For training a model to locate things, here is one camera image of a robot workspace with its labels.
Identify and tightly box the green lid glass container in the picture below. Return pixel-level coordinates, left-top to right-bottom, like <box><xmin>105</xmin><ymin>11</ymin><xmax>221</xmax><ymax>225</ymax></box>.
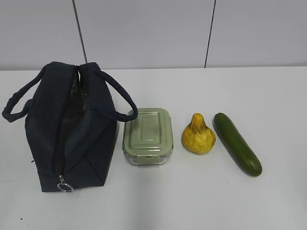
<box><xmin>122</xmin><ymin>108</ymin><xmax>174</xmax><ymax>165</ymax></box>

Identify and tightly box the yellow squash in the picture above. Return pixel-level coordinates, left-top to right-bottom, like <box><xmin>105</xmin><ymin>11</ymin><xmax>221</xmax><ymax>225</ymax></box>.
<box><xmin>181</xmin><ymin>113</ymin><xmax>216</xmax><ymax>155</ymax></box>

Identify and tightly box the green cucumber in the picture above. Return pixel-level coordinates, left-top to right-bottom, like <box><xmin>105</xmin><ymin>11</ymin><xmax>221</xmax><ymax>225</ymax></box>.
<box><xmin>213</xmin><ymin>113</ymin><xmax>262</xmax><ymax>177</ymax></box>

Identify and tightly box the dark blue lunch bag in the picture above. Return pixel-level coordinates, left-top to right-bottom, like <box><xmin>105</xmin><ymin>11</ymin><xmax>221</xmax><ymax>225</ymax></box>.
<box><xmin>2</xmin><ymin>62</ymin><xmax>138</xmax><ymax>192</ymax></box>

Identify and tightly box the silver zipper pull ring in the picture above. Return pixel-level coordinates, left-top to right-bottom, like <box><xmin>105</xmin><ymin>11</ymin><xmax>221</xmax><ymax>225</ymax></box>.
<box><xmin>57</xmin><ymin>174</ymin><xmax>73</xmax><ymax>193</ymax></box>

